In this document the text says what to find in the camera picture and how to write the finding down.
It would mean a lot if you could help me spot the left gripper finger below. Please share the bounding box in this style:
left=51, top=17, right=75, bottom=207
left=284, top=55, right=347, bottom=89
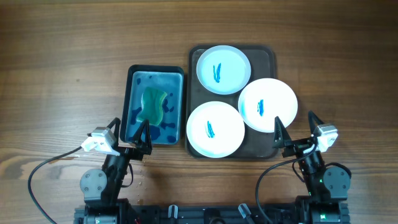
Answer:
left=107, top=118, right=121, bottom=146
left=130, top=119, right=152, bottom=149

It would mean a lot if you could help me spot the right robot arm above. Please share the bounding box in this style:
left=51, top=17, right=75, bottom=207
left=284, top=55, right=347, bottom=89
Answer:
left=273, top=111, right=352, bottom=223

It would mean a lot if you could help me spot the white plate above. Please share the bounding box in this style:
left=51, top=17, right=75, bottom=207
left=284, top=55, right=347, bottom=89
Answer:
left=186, top=101, right=245, bottom=158
left=196, top=45, right=251, bottom=95
left=238, top=78, right=298, bottom=133

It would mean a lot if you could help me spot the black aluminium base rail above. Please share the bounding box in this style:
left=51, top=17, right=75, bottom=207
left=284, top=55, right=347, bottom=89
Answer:
left=73, top=203, right=351, bottom=224

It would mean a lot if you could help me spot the green yellow sponge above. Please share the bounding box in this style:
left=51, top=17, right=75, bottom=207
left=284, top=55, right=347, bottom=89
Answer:
left=137, top=87, right=167, bottom=126

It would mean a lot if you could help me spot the dark brown serving tray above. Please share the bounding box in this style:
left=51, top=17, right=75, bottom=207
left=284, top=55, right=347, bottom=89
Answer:
left=184, top=45, right=279, bottom=161

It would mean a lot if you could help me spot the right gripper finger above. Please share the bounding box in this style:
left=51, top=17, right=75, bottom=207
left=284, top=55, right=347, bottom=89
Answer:
left=272, top=116, right=292, bottom=148
left=308, top=110, right=324, bottom=134

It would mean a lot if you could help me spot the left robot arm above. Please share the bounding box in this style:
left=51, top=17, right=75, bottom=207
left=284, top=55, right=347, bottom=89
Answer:
left=73, top=118, right=152, bottom=224

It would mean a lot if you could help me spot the black water basin tray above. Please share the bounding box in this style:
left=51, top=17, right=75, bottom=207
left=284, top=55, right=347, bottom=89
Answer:
left=119, top=65, right=184, bottom=144

